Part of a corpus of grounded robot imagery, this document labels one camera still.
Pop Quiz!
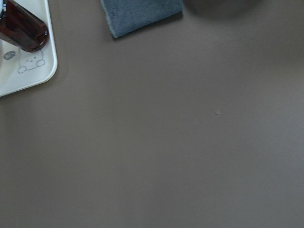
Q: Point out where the cream rabbit tray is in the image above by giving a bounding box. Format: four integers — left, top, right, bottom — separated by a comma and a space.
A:
0, 0, 57, 96

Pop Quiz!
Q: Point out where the dark tea bottle on tray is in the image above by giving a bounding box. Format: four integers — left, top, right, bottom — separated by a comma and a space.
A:
0, 0, 49, 53

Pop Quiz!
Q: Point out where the grey folded cloth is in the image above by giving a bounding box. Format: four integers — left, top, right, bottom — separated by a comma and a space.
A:
101, 0, 183, 38

